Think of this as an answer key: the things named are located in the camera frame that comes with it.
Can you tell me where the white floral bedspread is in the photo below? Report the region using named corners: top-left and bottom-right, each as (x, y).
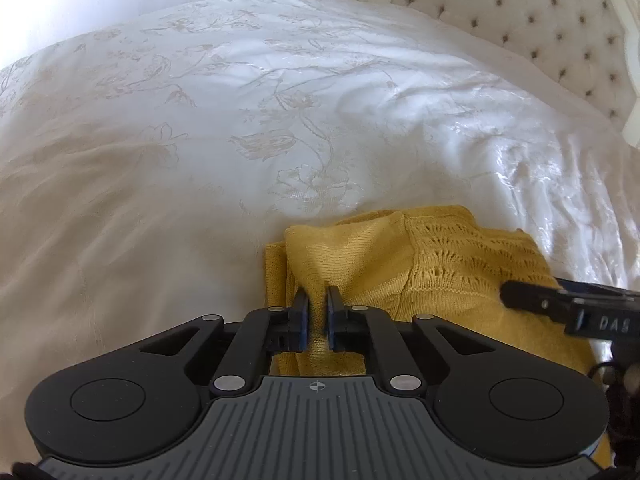
top-left (0, 0), bottom-right (640, 466)

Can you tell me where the beige tufted headboard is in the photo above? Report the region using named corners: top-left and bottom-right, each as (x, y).
top-left (345, 0), bottom-right (640, 147)

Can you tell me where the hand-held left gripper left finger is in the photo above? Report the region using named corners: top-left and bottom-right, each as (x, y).
top-left (138, 289), bottom-right (311, 395)

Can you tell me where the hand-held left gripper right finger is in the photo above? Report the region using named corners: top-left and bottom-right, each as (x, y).
top-left (324, 285), bottom-right (502, 395)

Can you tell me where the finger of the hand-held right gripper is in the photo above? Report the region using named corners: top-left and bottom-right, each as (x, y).
top-left (500, 281), bottom-right (572, 323)
top-left (554, 276), bottom-right (640, 299)

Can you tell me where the yellow knit sweater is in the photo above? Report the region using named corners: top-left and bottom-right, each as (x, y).
top-left (263, 204), bottom-right (615, 471)

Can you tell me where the person's right hand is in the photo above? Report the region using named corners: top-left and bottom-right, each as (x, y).
top-left (606, 360), bottom-right (640, 394)

